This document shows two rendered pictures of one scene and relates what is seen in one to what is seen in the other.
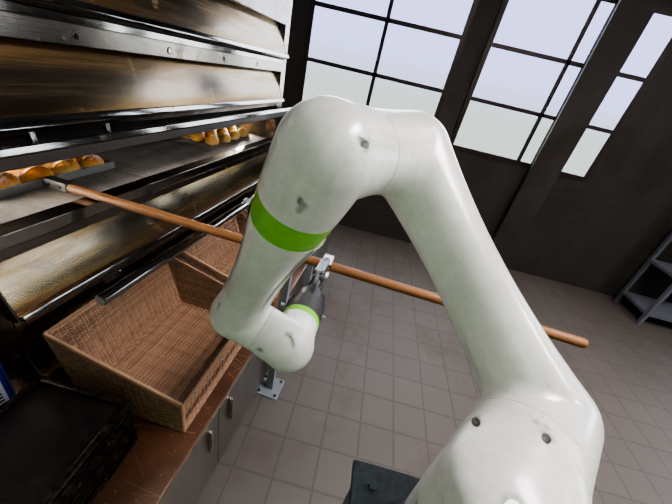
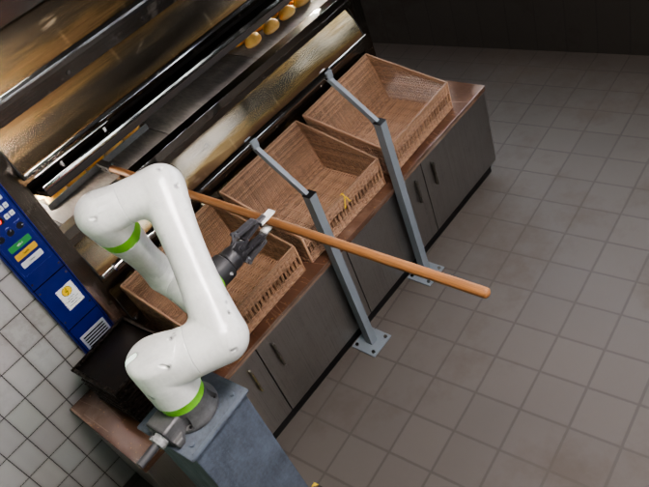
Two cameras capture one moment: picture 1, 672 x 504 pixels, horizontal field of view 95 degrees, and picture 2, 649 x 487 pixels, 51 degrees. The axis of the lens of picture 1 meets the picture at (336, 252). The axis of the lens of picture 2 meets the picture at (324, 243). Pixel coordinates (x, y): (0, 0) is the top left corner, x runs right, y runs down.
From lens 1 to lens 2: 1.63 m
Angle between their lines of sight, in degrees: 40
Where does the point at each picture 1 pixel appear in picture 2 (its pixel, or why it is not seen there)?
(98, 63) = (91, 74)
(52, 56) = (62, 93)
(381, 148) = (106, 214)
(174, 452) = not seen: hidden behind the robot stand
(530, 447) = (158, 340)
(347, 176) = (94, 232)
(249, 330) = (162, 287)
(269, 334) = (172, 290)
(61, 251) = not seen: hidden behind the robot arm
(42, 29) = (49, 84)
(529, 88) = not seen: outside the picture
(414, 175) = (143, 213)
